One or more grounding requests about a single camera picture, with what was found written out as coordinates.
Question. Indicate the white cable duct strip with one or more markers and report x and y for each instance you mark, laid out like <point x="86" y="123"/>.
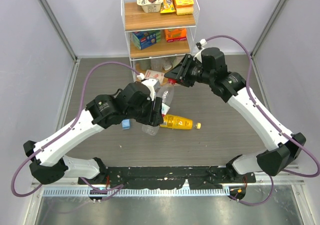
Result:
<point x="185" y="191"/>

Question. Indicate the yellow sponge pack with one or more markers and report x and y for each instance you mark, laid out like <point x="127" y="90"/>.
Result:
<point x="184" y="7"/>

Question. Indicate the blue green box pack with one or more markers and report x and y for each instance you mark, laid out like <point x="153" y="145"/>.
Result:
<point x="144" y="39"/>

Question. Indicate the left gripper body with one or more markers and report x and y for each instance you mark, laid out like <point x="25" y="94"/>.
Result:
<point x="148" y="114"/>

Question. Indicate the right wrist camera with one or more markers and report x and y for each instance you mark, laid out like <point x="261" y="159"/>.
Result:
<point x="200" y="46"/>

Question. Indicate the small white bottle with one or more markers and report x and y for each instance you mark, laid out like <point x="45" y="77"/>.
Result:
<point x="167" y="64"/>

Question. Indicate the orange snack box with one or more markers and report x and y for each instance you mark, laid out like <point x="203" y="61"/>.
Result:
<point x="175" y="34"/>

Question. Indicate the yellow juice bottle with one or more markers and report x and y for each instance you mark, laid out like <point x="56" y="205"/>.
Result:
<point x="179" y="123"/>

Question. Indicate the small blue-label water bottle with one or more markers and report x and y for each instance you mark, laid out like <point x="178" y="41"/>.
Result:
<point x="126" y="124"/>

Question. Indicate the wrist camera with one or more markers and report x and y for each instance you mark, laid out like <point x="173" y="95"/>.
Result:
<point x="151" y="83"/>
<point x="200" y="46"/>

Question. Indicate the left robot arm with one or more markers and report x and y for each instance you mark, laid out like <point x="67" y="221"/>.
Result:
<point x="49" y="162"/>

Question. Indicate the red bottle cap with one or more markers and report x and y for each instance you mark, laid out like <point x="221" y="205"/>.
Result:
<point x="171" y="81"/>

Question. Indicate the clear red-label water bottle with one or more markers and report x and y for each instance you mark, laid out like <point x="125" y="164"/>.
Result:
<point x="164" y="97"/>

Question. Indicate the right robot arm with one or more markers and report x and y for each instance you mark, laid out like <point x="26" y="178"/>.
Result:
<point x="209" y="67"/>

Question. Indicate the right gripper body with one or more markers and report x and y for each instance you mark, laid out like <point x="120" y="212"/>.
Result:
<point x="193" y="71"/>

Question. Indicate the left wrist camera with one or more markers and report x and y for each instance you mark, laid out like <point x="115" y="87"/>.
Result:
<point x="151" y="83"/>

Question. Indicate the clear plastic cup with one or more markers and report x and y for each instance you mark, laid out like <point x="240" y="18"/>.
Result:
<point x="156" y="64"/>

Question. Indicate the red white card box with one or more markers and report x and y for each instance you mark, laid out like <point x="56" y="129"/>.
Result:
<point x="154" y="75"/>

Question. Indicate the yellow candy bag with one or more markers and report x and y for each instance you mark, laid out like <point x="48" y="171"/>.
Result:
<point x="167" y="7"/>

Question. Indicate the chocolate pudding cup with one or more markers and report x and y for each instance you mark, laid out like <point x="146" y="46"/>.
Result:
<point x="150" y="6"/>

